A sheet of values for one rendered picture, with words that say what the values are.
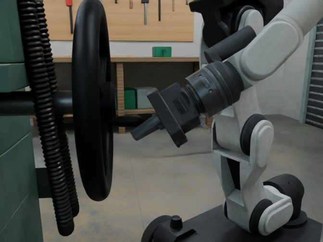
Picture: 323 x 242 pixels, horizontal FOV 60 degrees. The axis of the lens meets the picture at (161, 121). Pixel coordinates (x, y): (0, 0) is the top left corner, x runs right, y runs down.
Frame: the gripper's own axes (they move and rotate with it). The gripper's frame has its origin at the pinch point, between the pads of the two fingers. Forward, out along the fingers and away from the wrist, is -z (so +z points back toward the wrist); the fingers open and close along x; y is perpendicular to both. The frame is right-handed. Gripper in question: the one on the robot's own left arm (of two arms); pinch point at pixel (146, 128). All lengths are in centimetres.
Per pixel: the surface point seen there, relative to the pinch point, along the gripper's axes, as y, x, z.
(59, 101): 15.9, 4.1, -7.7
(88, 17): 25.8, 4.6, 2.4
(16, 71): 24.9, 4.2, -7.7
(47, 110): 18.8, 1.8, -8.6
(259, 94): -350, 91, 142
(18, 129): 2.1, 13.1, -22.3
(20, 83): 23.5, 3.7, -8.4
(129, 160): -178, 52, -40
